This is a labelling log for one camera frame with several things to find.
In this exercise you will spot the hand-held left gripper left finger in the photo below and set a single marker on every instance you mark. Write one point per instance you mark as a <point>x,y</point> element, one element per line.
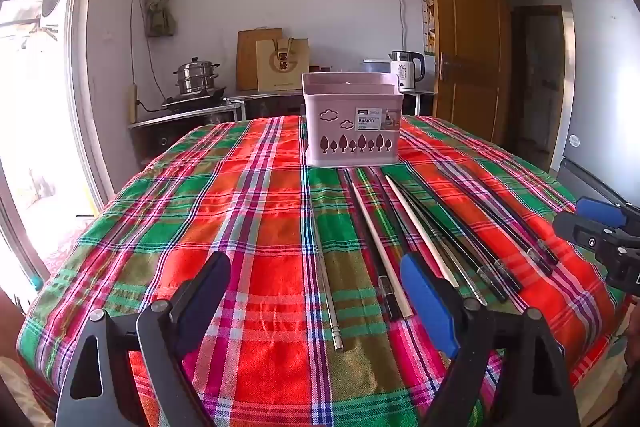
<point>205,302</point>

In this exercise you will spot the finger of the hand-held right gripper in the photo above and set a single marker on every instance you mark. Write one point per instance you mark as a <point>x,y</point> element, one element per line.
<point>580,232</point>
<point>600,212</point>

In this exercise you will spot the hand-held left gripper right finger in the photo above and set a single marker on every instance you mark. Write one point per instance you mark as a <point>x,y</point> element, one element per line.
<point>430,302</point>

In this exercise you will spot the silver metal chopstick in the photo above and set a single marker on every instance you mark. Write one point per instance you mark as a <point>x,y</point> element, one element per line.
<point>327,287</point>
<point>465,277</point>

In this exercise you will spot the black chopstick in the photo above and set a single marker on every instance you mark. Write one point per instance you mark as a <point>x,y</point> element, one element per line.
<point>387,207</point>
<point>450,242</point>
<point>510,216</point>
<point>465,230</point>
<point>495,221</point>
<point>370,242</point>

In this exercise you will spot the cream chopstick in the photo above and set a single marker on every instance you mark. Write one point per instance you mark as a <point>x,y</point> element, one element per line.
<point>380,252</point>
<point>425,232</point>

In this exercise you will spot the pink plastic utensil basket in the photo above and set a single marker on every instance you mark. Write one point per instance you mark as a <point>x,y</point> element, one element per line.
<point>330,127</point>

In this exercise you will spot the plaid tablecloth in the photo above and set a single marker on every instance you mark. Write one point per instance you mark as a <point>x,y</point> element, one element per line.
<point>240,227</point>

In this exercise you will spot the grey refrigerator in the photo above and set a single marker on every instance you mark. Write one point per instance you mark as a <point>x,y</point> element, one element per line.
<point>600,97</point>

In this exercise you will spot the small metal side table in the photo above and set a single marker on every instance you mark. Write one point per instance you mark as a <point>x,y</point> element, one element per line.
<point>165,119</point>

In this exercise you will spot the black cooktop stove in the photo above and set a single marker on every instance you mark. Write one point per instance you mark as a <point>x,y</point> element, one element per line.
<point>192,101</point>

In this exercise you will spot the beige power strip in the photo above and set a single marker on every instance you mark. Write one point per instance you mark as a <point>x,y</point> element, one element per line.
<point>133,103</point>

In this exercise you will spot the wooden door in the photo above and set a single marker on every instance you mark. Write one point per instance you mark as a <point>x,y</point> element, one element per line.
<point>465,42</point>

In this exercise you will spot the stainless steel steamer pot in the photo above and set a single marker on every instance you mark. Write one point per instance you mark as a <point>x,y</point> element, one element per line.
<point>196,77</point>

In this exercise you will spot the white electric kettle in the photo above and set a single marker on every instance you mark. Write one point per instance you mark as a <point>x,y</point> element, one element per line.
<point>407,69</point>

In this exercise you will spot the clear plastic storage container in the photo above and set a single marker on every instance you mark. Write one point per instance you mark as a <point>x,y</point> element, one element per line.
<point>377,66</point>

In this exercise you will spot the wooden cutting board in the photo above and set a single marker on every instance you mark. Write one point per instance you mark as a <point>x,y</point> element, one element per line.
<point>245,62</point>

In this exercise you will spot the tan paper gift bag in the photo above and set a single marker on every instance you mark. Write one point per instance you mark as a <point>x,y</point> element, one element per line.
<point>282,64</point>

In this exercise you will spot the hanging olive cloth bag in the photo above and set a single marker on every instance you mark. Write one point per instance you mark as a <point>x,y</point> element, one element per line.
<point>160,14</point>

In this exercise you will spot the wall poster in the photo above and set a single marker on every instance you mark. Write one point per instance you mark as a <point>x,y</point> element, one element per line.
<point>428,17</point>

